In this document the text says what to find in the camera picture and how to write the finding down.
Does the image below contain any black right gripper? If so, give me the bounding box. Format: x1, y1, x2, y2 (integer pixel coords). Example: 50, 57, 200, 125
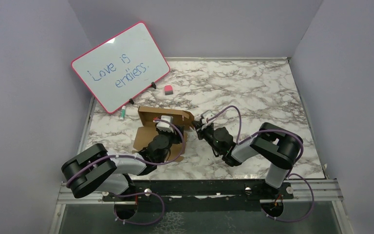
192, 120, 223, 155

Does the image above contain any brown cardboard box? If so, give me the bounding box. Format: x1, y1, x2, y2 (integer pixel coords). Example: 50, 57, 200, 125
133, 106, 194, 166

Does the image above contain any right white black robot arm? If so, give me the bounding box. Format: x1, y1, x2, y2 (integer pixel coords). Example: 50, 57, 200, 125
192, 120, 303, 198

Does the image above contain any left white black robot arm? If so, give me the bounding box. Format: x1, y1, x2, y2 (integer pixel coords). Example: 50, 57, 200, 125
61, 125, 186, 200

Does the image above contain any pink whiteboard eraser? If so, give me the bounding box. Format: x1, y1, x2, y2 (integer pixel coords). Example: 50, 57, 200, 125
164, 85, 173, 96

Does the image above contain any green white glue stick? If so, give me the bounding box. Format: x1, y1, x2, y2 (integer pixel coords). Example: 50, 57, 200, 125
119, 106, 126, 121

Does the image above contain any pink framed whiteboard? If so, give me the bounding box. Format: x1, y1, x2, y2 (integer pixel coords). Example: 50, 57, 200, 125
71, 21, 170, 114

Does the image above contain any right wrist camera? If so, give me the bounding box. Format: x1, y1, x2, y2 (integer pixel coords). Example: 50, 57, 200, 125
200, 110, 214, 125

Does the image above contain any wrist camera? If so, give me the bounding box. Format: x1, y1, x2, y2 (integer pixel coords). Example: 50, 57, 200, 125
153, 115, 174, 133
200, 110, 214, 125

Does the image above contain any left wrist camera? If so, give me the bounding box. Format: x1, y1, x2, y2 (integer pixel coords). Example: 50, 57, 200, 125
153, 115, 174, 133

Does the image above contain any black metal base rail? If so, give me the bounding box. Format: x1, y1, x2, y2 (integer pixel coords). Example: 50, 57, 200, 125
102, 179, 294, 212

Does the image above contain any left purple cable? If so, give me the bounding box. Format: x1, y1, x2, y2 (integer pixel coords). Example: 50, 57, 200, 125
66, 118, 187, 226

